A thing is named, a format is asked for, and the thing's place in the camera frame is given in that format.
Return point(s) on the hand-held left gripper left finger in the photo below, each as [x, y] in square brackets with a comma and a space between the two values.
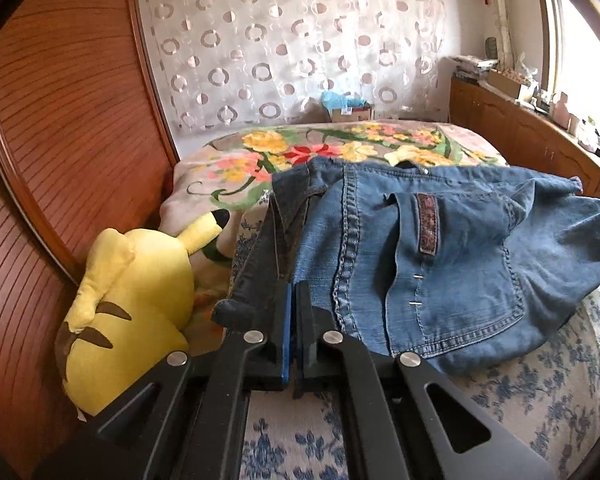
[285, 342]

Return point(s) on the open cardboard box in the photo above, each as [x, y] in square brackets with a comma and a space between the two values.
[510, 85]

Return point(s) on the cream curtain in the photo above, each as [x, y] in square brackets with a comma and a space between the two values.
[495, 5]

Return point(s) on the wooden headboard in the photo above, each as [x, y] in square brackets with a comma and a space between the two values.
[55, 110]

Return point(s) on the wooden cabinet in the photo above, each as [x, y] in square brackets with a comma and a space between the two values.
[505, 125]

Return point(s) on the window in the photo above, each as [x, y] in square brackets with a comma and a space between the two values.
[580, 60]

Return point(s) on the blue denim pants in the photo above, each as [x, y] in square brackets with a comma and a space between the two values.
[430, 285]

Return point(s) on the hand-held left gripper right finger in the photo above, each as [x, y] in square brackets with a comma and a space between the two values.
[311, 340]

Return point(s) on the colourful floral blanket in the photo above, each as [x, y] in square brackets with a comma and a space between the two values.
[220, 170]

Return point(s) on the yellow plush toy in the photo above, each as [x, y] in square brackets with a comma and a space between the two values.
[130, 300]

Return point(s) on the small cardboard box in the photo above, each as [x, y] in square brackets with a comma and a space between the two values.
[350, 114]

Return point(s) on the blue floral bed sheet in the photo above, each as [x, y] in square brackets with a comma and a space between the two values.
[530, 400]

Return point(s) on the stack of papers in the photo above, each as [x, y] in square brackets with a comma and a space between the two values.
[472, 67]

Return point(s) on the white circle-pattern curtain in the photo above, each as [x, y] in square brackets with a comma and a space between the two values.
[280, 35]

